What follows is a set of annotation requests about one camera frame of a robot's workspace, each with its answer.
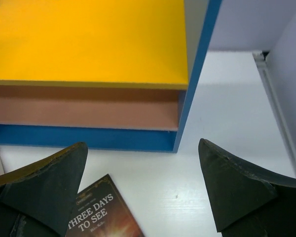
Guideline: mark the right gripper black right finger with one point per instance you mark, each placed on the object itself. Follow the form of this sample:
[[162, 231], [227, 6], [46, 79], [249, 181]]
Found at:
[[247, 200]]

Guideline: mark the blue and yellow bookshelf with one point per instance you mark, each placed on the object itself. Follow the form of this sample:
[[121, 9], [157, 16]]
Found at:
[[115, 74]]

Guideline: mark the Three Days To See book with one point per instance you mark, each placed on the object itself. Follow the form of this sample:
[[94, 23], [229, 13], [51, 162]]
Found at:
[[100, 211]]

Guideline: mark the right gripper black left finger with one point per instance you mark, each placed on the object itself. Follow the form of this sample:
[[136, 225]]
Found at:
[[37, 200]]

